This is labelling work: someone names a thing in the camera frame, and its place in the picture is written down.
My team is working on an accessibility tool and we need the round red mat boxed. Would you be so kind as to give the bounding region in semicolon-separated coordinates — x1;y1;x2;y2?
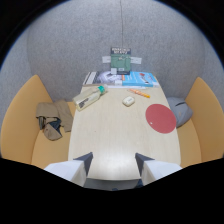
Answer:
145;103;178;135

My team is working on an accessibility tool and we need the tan jacket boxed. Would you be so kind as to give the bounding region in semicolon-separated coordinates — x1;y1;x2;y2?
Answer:
35;98;75;142

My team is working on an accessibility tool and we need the orange bench seat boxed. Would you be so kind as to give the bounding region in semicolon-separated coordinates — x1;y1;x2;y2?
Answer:
176;76;224;169
0;74;77;170

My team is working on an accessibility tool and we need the clear bottle with teal cap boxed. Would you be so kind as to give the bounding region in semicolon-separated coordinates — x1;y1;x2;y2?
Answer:
72;84;109;112

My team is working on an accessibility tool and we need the small white oval case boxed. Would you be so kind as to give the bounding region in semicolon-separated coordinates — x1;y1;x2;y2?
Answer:
121;96;136;108

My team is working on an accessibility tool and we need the orange pen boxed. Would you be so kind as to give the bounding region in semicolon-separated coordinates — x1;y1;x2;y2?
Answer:
127;87;151;99

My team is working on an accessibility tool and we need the blue book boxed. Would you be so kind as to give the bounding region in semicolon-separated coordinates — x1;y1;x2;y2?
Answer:
121;70;160;88

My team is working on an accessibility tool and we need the grey black magazine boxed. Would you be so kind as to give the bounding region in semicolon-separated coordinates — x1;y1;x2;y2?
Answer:
82;70;124;88

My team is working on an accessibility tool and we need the green standing book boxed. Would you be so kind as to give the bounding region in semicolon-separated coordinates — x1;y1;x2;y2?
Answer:
110;46;132;76

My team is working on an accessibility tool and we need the thin hanging cable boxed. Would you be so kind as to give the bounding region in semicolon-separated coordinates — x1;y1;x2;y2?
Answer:
119;0;126;56

